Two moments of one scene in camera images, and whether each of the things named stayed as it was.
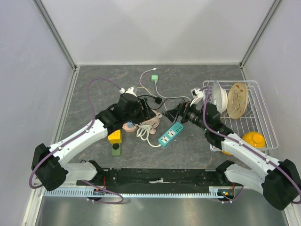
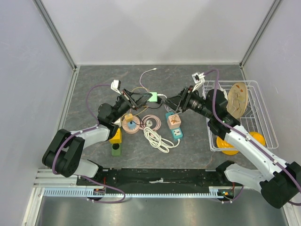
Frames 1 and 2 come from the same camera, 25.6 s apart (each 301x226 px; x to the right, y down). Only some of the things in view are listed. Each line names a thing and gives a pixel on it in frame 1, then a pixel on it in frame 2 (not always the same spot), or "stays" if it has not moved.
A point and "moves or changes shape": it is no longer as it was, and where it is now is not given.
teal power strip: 174,130 moves or changes shape
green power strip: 116,149 stays
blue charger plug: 130,125 stays
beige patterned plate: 237,100 stays
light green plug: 154,77 moves or changes shape
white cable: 143,131 moves or changes shape
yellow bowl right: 255,139 stays
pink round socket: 125,127 stays
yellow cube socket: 115,137 stays
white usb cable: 154,68 moves or changes shape
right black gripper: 182,110 -> 181,100
